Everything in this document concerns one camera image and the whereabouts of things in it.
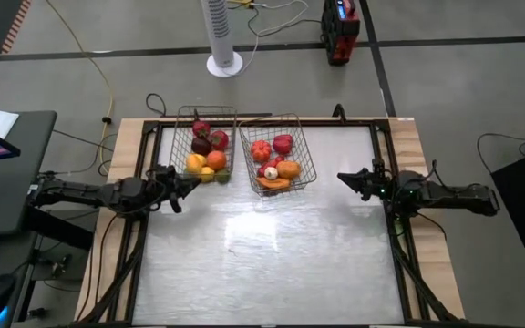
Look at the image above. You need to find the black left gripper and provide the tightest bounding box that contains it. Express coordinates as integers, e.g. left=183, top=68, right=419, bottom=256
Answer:
left=146, top=164, right=202, bottom=214

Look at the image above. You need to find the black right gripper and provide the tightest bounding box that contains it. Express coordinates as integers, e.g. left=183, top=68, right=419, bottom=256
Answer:
left=336, top=159, right=398, bottom=202

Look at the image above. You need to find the yellow-orange mango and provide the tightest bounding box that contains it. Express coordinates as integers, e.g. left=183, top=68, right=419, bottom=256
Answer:
left=185, top=154, right=202, bottom=176

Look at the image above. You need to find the orange fruit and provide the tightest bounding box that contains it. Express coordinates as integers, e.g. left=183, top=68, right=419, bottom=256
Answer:
left=205, top=149, right=228, bottom=172

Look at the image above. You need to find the dark purple plum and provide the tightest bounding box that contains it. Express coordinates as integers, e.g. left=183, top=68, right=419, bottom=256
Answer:
left=190, top=136, right=213, bottom=157

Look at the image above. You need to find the orange bell pepper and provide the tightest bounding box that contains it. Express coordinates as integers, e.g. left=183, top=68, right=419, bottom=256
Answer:
left=275, top=159, right=302, bottom=180

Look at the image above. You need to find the orange carrot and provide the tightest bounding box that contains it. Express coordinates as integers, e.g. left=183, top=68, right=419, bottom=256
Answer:
left=255, top=176, right=292, bottom=191

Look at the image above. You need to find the red bell pepper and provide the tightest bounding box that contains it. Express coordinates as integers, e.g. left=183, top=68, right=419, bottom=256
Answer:
left=272, top=133, right=294, bottom=156

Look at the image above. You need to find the red chili pepper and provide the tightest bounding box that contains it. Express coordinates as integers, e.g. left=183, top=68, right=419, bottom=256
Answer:
left=256, top=155, right=286, bottom=178

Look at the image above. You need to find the silver wire basket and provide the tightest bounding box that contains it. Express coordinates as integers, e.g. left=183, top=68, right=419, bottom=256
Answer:
left=169, top=105, right=239, bottom=183
left=238, top=112, right=318, bottom=200

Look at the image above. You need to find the wooden table board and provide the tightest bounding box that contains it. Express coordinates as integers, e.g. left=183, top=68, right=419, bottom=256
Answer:
left=74, top=116, right=467, bottom=323

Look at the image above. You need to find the red and black equipment box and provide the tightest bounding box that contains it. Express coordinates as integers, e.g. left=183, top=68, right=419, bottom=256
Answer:
left=320, top=0, right=362, bottom=67

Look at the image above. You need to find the white tower fan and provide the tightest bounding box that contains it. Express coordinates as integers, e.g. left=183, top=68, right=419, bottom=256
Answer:
left=201, top=0, right=244, bottom=78

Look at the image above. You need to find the dark grey desk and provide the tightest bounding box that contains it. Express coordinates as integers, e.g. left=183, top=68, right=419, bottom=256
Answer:
left=0, top=108, right=58, bottom=238

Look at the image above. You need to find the black metal table frame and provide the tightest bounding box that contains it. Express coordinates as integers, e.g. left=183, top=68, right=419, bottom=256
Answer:
left=77, top=116, right=462, bottom=328

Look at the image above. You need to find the looped black cable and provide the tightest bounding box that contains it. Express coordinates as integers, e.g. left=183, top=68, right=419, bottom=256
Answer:
left=145, top=92, right=168, bottom=118

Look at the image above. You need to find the yellow floor cable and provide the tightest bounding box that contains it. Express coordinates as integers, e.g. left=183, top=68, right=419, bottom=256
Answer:
left=45, top=0, right=116, bottom=177

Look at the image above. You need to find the thin black cable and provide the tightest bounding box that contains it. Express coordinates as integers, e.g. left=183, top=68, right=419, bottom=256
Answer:
left=476, top=131, right=525, bottom=159

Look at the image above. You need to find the white floor cable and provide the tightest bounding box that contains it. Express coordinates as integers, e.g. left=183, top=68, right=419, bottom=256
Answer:
left=225, top=0, right=312, bottom=77

